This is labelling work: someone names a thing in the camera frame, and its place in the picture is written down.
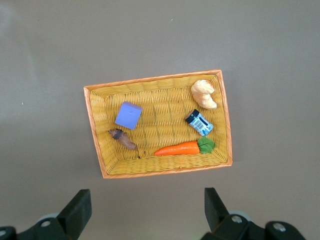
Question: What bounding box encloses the orange toy carrot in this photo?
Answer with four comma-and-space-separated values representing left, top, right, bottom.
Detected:
154, 136, 216, 157

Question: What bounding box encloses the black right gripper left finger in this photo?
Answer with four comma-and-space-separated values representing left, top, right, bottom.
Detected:
0, 189, 92, 240

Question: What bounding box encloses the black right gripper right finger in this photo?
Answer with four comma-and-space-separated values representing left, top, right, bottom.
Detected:
202, 187, 307, 240

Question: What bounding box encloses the small jar with barcode label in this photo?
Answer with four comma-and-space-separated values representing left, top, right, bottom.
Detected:
184, 109, 215, 137

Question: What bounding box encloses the purple cube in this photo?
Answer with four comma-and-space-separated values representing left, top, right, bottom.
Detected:
114, 101, 143, 130

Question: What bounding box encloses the brown toy root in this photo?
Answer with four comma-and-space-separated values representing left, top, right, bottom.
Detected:
108, 128, 141, 160

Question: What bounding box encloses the orange wicker tray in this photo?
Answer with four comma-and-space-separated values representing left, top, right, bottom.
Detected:
83, 69, 233, 180

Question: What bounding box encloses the toy croissant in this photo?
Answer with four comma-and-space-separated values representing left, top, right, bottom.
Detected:
190, 79, 218, 110

